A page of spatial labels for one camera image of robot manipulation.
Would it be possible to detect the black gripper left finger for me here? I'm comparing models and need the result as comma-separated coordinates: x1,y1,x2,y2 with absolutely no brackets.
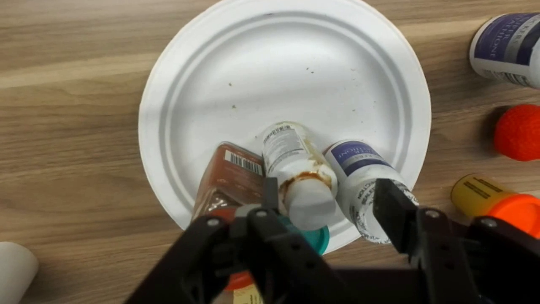
125,177,362,304

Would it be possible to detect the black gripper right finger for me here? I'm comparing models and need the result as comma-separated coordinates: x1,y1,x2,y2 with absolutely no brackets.
372,177,540,304

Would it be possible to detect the small tub teal lid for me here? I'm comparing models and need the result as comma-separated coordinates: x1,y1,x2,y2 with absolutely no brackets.
281,216,333,258

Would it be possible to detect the brown spice jar red lid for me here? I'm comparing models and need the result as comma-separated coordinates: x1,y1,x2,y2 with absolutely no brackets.
191,140,270,304

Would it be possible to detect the white stained-lid pill bottle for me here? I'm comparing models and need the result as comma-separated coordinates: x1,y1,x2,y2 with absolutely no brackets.
255,119,341,232

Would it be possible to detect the white paper plate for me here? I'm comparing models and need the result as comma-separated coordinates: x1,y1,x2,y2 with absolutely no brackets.
137,0,434,256

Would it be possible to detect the yellow tub orange lid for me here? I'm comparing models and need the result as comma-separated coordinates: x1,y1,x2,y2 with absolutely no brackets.
449,172,540,241

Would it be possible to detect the red-orange ball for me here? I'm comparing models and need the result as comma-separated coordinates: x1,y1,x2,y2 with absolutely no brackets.
493,102,540,163

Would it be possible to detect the white paper cup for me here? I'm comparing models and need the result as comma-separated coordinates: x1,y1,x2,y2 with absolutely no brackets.
0,239,41,304

